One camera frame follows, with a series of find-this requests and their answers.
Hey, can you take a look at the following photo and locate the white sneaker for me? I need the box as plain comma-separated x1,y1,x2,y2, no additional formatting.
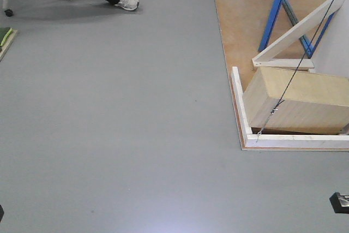
115,0,140,11

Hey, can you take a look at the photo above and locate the wooden platform base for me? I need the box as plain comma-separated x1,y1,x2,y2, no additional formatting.
210,0,349,152

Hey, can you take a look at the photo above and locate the light wooden box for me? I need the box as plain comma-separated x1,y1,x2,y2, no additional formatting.
243,67,348,134

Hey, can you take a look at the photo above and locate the green sandbag far left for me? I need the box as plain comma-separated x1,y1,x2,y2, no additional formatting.
0,27,13,47

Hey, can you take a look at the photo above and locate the black robot part right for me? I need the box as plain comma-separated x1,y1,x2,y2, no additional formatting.
329,192,349,214

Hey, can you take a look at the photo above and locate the black tension cable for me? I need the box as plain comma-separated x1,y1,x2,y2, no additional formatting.
256,0,349,143

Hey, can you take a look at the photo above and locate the white wooden border rail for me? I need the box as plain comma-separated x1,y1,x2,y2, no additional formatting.
231,67,348,152

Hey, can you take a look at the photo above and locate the white wooden brace frame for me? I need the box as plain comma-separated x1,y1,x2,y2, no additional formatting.
252,0,345,70

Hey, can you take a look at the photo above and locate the blue door frame brace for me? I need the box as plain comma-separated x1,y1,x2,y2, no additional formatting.
258,0,334,58

